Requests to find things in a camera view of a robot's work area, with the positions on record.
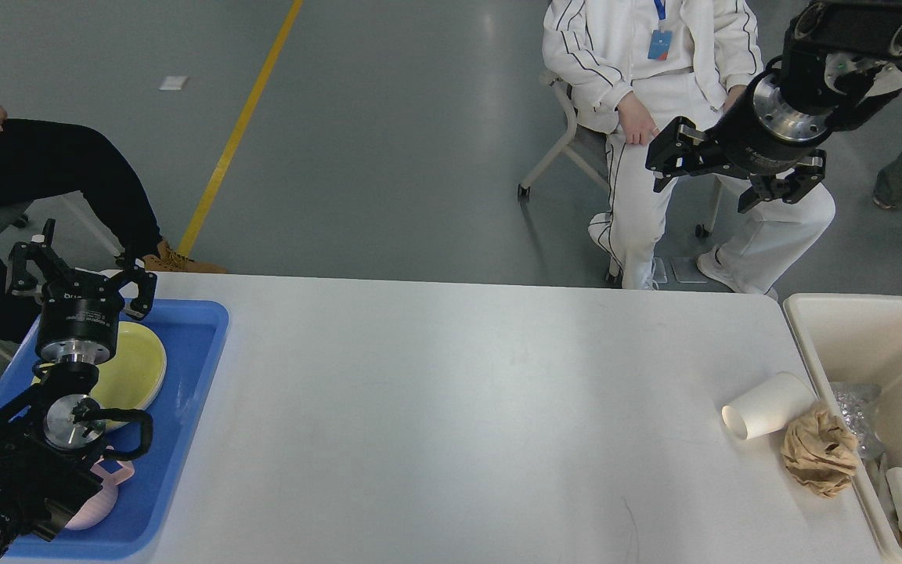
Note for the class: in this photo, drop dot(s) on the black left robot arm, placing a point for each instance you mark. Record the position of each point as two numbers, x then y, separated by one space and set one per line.
43 486

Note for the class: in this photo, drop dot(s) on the white stand base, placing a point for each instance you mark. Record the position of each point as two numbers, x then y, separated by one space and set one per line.
868 28

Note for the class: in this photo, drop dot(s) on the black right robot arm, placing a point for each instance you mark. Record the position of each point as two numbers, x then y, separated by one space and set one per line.
841 63

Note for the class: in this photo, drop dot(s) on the small crumpled brown paper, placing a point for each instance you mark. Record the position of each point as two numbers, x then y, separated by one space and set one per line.
819 452

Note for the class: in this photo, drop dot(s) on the silver foil bag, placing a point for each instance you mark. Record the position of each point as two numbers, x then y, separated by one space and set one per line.
859 406

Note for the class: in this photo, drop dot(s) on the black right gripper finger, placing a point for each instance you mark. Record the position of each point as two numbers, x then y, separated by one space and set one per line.
807 173
681 149

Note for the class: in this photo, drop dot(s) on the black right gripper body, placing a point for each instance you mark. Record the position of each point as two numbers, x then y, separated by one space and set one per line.
760 133

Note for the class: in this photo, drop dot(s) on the person in white tracksuit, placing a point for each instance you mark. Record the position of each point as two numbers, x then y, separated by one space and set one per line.
636 65

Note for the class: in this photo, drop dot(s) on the yellow round plastic plate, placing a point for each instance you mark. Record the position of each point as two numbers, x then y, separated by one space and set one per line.
76 381

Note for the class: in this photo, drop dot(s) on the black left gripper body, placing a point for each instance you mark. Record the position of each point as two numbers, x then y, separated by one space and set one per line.
73 328

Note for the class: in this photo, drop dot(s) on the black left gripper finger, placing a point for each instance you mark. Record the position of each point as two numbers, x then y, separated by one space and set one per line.
35 270
131 272

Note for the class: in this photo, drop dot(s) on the white wheeled chair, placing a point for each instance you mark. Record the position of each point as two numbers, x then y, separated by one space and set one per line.
586 150

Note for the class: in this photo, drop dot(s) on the white paper cup lying sideways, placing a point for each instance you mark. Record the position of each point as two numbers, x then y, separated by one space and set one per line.
769 406

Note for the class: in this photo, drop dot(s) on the clear floor plate right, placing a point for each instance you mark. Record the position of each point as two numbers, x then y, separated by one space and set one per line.
686 271

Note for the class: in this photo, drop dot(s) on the pink ribbed mug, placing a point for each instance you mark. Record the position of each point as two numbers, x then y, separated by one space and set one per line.
97 508

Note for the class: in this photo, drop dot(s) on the beige plastic bin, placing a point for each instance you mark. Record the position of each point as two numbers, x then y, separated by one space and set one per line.
854 338

